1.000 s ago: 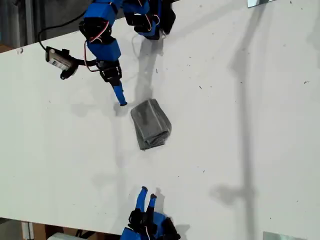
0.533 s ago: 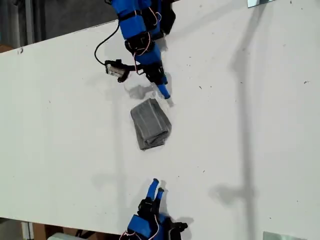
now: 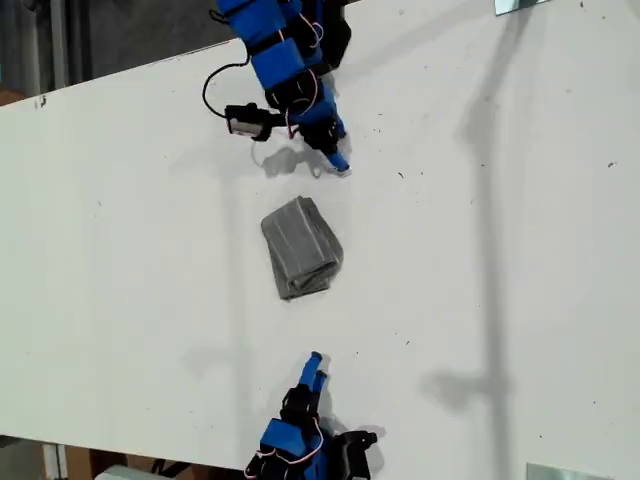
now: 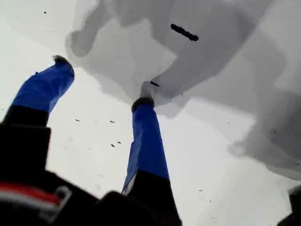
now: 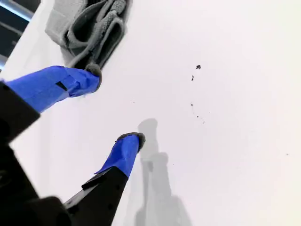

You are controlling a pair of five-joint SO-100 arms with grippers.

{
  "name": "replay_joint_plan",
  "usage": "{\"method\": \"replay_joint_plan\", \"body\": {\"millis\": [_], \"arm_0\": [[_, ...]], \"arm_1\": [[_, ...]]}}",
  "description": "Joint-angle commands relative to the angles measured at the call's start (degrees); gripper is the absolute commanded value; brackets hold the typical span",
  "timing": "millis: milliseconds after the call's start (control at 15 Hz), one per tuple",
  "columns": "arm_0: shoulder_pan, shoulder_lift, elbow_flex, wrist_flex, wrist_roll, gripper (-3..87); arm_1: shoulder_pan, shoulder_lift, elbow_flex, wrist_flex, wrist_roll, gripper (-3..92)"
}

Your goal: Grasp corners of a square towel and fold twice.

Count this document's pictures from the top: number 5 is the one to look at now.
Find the grey metal frame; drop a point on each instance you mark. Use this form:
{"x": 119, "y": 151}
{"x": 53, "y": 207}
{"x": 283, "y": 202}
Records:
{"x": 14, "y": 11}

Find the grey striped square towel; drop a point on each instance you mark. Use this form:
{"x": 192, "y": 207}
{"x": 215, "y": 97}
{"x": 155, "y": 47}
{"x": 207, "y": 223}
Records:
{"x": 77, "y": 35}

